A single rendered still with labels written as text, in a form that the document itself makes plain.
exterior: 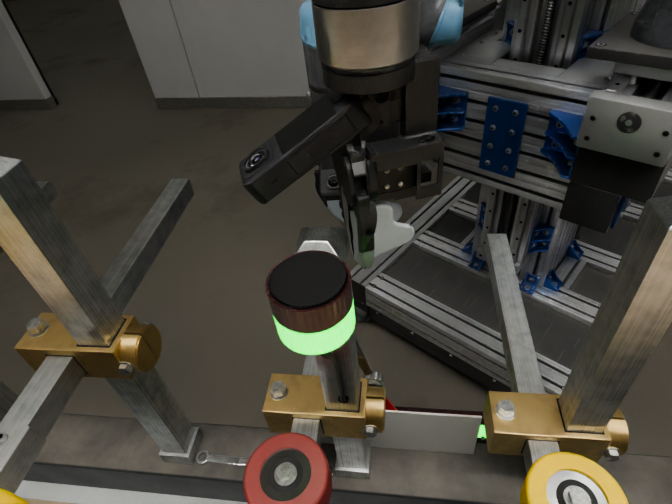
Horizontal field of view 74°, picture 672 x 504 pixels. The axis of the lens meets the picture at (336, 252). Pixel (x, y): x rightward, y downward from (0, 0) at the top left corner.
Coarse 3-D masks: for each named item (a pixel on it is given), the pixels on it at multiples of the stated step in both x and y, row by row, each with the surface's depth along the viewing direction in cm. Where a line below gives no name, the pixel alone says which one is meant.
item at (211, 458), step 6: (204, 450) 64; (198, 456) 64; (210, 456) 64; (216, 456) 63; (222, 456) 63; (228, 456) 63; (198, 462) 63; (204, 462) 63; (210, 462) 63; (216, 462) 63; (222, 462) 63; (228, 462) 63; (234, 462) 63; (240, 462) 62; (246, 462) 62
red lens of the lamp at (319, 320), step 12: (300, 252) 33; (324, 252) 33; (276, 264) 33; (348, 276) 31; (348, 288) 30; (276, 300) 30; (336, 300) 30; (348, 300) 31; (276, 312) 30; (288, 312) 29; (300, 312) 29; (312, 312) 29; (324, 312) 29; (336, 312) 30; (348, 312) 31; (288, 324) 30; (300, 324) 30; (312, 324) 30; (324, 324) 30; (336, 324) 31
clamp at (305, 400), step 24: (288, 384) 52; (312, 384) 52; (264, 408) 50; (288, 408) 50; (312, 408) 50; (360, 408) 49; (384, 408) 51; (288, 432) 53; (336, 432) 51; (360, 432) 50
